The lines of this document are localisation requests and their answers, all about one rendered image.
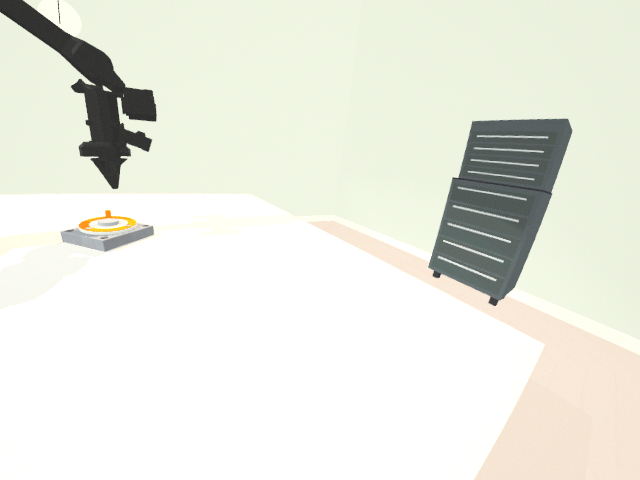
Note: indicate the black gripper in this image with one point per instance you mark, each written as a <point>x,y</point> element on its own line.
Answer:
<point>104,131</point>

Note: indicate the orange round plate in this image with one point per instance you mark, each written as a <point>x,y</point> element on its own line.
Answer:
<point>90,226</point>

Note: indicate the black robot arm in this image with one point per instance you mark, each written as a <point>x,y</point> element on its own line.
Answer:
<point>93,64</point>

